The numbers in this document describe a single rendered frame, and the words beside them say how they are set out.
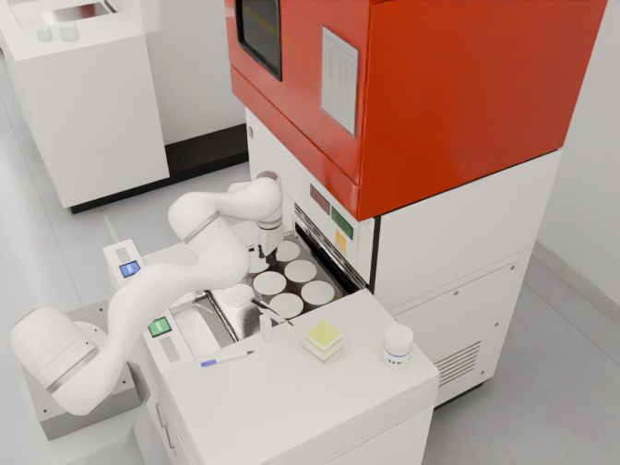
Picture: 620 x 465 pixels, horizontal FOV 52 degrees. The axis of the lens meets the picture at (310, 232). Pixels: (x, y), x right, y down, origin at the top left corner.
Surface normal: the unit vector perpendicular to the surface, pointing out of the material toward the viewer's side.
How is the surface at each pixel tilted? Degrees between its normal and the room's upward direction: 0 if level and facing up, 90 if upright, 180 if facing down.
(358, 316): 0
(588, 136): 90
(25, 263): 0
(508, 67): 90
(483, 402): 0
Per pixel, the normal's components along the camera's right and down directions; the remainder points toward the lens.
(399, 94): 0.49, 0.57
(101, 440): 0.00, -0.76
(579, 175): -0.87, 0.32
